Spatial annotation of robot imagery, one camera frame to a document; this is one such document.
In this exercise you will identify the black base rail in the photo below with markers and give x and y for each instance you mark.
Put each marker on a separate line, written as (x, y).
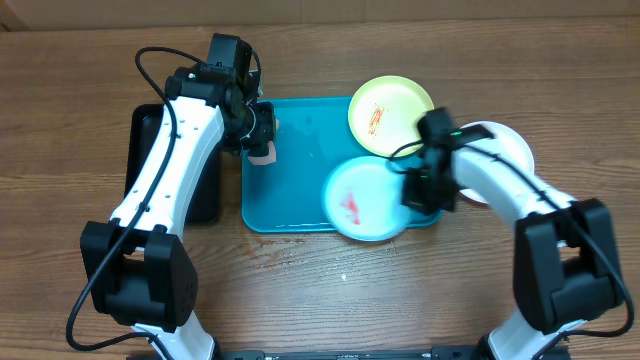
(350, 354)

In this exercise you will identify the black plastic tray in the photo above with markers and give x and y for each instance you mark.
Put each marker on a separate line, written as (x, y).
(205, 206)

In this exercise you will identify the teal plastic tray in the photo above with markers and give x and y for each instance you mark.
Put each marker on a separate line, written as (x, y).
(313, 138)

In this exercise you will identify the white plate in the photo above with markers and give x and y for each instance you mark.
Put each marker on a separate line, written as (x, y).
(514, 147)

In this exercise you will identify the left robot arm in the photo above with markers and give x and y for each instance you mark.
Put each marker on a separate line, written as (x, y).
(138, 271)

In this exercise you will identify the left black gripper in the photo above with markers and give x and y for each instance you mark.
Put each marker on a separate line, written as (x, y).
(268, 118)

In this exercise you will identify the light blue plate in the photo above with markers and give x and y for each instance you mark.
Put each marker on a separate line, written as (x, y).
(362, 200)

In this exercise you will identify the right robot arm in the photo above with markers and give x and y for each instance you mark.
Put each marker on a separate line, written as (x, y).
(567, 279)

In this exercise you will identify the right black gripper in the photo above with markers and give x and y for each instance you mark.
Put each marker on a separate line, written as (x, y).
(413, 200)

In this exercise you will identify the yellow-green plate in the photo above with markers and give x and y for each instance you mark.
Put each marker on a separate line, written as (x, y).
(383, 113)

